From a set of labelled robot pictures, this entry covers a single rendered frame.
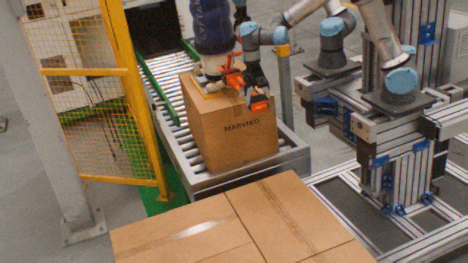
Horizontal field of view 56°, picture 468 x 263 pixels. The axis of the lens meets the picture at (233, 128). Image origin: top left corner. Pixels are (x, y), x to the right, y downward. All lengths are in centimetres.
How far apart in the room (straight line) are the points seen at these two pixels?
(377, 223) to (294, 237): 71
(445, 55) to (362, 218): 98
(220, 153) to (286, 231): 58
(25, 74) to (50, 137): 41
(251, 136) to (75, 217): 139
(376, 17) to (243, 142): 101
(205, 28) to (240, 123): 52
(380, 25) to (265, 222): 101
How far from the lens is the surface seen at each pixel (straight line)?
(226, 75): 224
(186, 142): 286
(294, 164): 251
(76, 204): 312
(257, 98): 196
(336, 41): 231
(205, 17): 231
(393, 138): 204
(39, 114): 280
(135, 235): 221
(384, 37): 175
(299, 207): 218
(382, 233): 256
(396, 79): 179
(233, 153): 239
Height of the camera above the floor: 196
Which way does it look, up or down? 30 degrees down
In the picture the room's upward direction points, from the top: 8 degrees counter-clockwise
